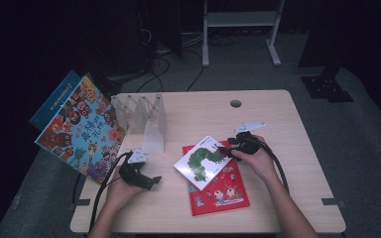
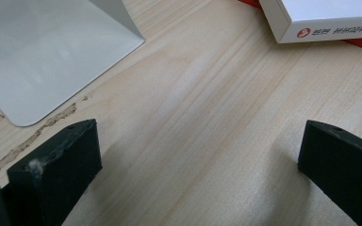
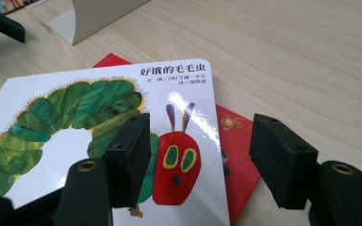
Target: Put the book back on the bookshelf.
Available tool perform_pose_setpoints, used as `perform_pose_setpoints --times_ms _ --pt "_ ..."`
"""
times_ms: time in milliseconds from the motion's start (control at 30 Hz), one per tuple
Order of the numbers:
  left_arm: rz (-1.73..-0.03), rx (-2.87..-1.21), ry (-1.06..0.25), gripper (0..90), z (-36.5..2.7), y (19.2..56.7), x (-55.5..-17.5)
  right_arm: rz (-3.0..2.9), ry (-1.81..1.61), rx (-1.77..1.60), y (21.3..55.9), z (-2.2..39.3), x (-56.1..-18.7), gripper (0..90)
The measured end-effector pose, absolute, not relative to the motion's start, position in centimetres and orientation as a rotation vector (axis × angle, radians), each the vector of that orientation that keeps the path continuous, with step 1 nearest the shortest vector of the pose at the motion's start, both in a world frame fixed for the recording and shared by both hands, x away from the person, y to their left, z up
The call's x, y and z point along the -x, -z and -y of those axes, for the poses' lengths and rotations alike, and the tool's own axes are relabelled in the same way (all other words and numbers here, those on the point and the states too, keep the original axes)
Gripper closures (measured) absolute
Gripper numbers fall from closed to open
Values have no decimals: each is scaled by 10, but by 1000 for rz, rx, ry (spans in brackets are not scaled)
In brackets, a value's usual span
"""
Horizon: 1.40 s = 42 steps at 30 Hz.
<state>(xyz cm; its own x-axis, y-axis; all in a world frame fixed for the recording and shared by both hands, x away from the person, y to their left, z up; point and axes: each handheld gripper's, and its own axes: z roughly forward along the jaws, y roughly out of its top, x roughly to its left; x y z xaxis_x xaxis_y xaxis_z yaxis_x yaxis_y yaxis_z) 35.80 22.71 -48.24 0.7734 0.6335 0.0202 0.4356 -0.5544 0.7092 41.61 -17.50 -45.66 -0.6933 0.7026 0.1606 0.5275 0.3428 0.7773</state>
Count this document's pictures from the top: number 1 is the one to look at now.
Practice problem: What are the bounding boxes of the grey tape strip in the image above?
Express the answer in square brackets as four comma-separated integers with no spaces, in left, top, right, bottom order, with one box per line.
[67,197,91,211]
[321,196,347,209]

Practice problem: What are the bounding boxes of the red picture book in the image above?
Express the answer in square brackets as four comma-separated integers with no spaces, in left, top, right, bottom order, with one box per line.
[182,140,251,217]

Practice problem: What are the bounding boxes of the translucent expandable book stand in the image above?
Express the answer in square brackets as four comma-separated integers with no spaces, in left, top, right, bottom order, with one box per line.
[110,92,169,155]

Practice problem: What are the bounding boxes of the dark blue monster picture book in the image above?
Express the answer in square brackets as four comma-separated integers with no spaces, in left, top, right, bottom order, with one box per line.
[29,69,82,132]

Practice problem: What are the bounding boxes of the white caterpillar picture book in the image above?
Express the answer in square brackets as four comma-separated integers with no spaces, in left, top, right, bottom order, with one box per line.
[173,134,233,192]

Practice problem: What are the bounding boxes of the black cable under table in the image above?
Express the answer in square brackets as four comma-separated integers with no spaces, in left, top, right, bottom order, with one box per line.
[71,172,84,205]

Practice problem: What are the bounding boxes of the black floor cable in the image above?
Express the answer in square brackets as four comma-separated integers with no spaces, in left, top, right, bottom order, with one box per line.
[186,49,206,92]
[136,55,172,94]

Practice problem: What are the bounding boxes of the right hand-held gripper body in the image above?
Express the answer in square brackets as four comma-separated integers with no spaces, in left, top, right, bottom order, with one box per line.
[226,121,267,156]

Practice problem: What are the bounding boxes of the white metal stand frame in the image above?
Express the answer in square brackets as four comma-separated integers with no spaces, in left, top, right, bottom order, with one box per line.
[201,0,287,68]

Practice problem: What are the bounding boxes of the blue animal picture book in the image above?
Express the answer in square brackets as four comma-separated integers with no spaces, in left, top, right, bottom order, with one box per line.
[34,75,127,184]

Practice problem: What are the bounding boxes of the person's right hand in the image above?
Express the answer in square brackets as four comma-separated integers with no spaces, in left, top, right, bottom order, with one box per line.
[230,134,279,183]

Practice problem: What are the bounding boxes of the person's left hand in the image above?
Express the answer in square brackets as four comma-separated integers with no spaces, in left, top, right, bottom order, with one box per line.
[104,172,147,211]

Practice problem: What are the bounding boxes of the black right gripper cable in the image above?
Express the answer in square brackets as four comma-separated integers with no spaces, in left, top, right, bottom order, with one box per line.
[257,138,291,193]

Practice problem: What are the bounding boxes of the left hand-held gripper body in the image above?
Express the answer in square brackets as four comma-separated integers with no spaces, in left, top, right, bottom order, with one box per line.
[118,148,155,191]

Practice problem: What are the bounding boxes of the black stand base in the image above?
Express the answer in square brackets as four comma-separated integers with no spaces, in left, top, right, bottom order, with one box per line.
[299,63,355,104]

